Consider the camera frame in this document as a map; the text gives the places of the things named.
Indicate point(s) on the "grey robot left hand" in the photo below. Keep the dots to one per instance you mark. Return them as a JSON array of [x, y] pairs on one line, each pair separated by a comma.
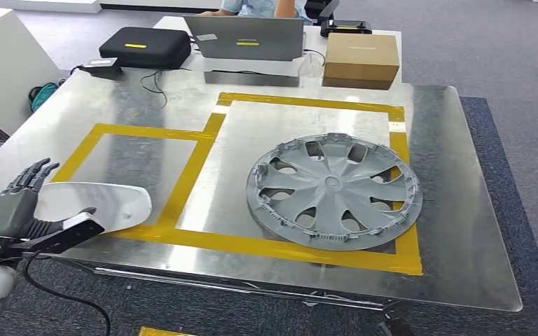
[[11, 211]]

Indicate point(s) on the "white curved plastic part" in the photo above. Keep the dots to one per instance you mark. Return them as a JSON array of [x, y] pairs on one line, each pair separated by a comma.
[[111, 204]]

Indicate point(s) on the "stainless steel workbench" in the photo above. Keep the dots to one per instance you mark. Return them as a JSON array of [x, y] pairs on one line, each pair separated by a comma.
[[459, 208]]

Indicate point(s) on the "teal bag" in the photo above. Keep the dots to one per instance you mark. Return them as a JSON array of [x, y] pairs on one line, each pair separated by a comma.
[[44, 95]]

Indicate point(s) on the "white cabinet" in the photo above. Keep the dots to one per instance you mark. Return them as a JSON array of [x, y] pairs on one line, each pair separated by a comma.
[[4, 60]]

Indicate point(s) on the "black power adapter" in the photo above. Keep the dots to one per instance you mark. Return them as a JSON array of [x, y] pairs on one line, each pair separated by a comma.
[[102, 65]]

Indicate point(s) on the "black zip case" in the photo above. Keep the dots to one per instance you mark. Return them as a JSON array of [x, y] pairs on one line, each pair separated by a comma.
[[143, 46]]

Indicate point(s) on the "grey laptop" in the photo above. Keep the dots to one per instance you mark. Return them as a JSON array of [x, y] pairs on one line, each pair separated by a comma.
[[250, 37]]

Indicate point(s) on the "person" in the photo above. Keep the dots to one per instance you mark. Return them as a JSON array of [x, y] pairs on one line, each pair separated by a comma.
[[259, 7]]

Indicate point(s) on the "grey plastic wheel hubcap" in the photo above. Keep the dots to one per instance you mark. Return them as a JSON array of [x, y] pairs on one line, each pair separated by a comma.
[[334, 183]]

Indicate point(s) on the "clear plastic bag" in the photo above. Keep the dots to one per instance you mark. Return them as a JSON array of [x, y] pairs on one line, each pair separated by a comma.
[[311, 65]]

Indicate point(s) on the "black office chair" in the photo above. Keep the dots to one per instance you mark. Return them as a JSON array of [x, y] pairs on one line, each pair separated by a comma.
[[327, 9]]

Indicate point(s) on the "black flat device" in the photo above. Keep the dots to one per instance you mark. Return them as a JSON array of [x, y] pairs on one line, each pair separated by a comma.
[[345, 28]]

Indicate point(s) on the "brown cardboard box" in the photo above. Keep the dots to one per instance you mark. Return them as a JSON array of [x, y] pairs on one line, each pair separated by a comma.
[[362, 55]]

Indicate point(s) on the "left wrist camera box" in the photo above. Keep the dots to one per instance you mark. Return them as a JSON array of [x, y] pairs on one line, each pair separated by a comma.
[[78, 234]]

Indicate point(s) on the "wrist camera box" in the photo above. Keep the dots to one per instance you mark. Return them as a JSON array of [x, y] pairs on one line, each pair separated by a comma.
[[396, 327], [78, 234]]

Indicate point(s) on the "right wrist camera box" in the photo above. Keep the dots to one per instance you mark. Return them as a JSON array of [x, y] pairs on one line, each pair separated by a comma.
[[396, 327]]

